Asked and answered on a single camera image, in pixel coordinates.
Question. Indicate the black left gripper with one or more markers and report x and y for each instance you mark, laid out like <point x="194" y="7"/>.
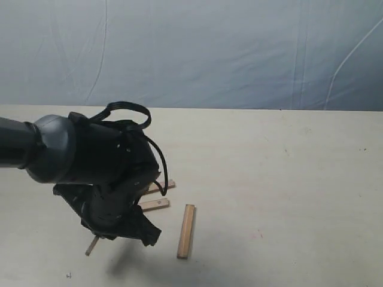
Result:
<point x="112" y="169"/>

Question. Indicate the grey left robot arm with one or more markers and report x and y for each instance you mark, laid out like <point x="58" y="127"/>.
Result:
<point x="45" y="148"/>

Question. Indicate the grey backdrop cloth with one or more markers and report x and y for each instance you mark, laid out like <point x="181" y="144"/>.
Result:
<point x="324" y="55"/>

